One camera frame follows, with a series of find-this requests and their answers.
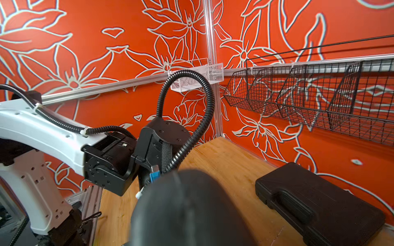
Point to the claw hammer red black handle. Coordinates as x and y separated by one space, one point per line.
187 208

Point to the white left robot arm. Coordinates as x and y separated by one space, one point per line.
110 157

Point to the white mesh basket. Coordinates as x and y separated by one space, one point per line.
187 79

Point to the black plastic tool case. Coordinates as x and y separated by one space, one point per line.
323 213

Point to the aluminium back crossbar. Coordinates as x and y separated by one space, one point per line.
374 63

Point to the aluminium frame post left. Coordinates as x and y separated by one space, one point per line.
213 64

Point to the aluminium left side rail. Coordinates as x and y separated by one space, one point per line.
81 93

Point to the black wire basket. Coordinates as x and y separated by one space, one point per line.
354 103

